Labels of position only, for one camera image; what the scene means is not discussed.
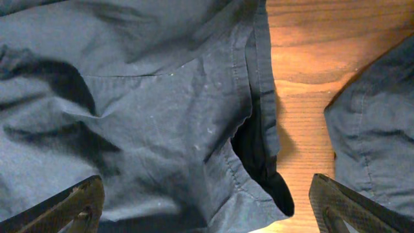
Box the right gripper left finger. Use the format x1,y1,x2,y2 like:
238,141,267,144
1,175,105,233

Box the pile of navy clothes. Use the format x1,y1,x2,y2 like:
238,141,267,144
324,37,413,219

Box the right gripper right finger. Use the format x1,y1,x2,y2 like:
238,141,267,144
309,173,413,233

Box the navy blue shorts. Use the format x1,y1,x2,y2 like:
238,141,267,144
1,0,294,232

